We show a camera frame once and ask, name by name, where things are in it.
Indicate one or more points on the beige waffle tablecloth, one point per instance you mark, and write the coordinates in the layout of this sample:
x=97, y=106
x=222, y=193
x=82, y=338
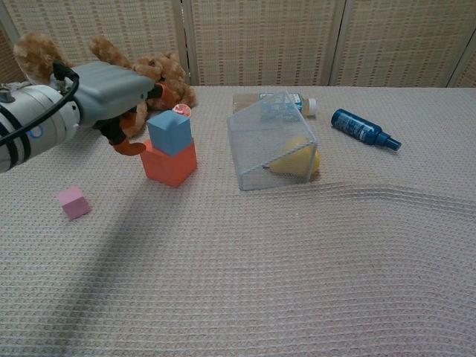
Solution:
x=260, y=279

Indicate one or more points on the large orange foam cube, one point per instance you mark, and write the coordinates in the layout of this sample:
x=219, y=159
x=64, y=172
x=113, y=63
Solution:
x=167, y=167

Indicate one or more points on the woven beige folding screen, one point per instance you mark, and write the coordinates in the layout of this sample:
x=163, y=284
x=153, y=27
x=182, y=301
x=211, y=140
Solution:
x=260, y=37

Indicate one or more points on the white fabric bundle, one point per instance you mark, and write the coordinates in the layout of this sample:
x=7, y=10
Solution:
x=16, y=86

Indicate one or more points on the clear plastic container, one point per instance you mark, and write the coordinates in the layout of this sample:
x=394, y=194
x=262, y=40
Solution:
x=253, y=148

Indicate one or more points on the medium blue foam cube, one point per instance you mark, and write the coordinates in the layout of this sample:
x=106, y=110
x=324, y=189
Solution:
x=167, y=132

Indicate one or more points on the dark blue spray bottle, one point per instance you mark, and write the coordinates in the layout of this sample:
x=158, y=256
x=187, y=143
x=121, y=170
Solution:
x=357, y=126

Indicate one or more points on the brown plush teddy bear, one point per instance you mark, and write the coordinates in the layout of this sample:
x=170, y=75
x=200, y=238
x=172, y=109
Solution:
x=33, y=52

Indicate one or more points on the small pink foam cube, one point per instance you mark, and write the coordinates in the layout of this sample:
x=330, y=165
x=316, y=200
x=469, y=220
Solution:
x=74, y=204

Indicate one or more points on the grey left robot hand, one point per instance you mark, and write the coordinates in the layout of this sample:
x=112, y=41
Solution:
x=111, y=91

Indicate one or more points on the drink bottle with blue label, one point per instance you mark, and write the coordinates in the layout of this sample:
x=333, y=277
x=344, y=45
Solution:
x=310, y=106

